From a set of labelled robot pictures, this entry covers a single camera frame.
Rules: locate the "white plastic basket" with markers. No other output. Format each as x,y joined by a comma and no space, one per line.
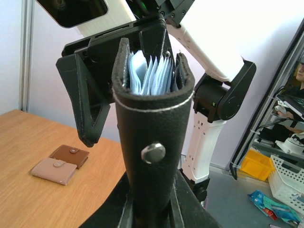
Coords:
287,184

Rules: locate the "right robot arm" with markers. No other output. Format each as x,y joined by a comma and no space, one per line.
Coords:
218,95

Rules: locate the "beige leather card holder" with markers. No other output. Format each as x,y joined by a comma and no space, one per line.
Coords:
57,171

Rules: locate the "brown leather card holder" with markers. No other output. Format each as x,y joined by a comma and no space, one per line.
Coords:
70,155

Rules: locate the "colourful snack packets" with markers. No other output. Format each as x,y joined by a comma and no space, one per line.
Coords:
273,209

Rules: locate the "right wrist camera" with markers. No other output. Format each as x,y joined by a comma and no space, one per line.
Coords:
88,16

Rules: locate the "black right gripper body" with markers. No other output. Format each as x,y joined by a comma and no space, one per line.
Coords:
98,51

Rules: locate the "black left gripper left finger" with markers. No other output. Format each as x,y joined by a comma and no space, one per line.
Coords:
116,211

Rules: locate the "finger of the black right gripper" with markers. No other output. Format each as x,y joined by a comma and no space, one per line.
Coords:
90,106
155,43

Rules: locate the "yellow plastic bin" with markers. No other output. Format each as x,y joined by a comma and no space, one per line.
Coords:
257,165

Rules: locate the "black leather card holder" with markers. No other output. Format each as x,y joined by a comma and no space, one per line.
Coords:
152,131

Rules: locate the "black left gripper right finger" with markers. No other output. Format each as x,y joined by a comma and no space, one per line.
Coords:
185,209

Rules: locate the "person in background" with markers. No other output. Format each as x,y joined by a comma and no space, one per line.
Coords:
297,92

